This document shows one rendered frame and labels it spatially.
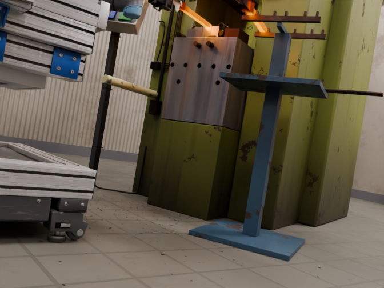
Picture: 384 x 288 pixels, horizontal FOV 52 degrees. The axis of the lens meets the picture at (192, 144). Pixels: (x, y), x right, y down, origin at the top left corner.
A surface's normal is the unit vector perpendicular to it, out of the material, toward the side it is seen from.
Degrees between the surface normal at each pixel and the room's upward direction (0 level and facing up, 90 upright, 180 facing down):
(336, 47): 90
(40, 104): 90
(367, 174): 90
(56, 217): 90
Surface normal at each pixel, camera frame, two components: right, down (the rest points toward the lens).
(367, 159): -0.78, -0.13
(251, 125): -0.53, -0.09
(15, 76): 0.61, 0.10
